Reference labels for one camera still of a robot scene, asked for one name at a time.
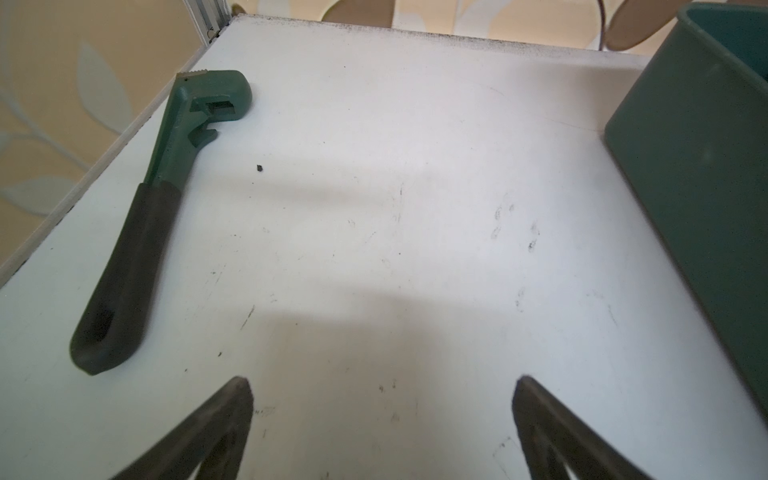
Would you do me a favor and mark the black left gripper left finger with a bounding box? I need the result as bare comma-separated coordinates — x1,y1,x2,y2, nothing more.
115,376,254,479

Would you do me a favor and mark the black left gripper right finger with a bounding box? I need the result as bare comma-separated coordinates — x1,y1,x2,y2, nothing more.
511,375,648,479

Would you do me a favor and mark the green plastic organizer tray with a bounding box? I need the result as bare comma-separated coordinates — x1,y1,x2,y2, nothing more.
604,2,767,410

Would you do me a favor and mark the green pipe wrench black handle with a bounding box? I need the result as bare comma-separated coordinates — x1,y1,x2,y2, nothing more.
69,70,253,376

